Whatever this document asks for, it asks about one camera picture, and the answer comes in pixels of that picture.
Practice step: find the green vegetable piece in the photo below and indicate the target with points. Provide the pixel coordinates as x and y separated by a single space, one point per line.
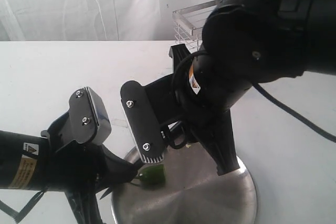
149 177

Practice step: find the white backdrop curtain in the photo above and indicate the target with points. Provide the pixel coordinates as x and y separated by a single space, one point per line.
100 20

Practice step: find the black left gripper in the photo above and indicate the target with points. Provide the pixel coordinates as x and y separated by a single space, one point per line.
82 170

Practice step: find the wire metal utensil rack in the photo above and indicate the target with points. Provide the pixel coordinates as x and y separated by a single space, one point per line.
189 23

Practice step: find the clear tape piece upper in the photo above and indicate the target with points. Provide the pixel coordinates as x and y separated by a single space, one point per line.
119 123

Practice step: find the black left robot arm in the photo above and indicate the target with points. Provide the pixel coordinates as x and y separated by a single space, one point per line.
23 165

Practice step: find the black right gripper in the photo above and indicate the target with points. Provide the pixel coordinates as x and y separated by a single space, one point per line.
195 100

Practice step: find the round steel plate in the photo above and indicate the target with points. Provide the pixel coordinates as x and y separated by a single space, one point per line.
193 192

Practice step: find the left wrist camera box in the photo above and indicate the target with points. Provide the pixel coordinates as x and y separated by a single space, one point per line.
89 121

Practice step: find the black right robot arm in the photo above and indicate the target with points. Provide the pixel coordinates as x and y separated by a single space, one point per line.
245 43

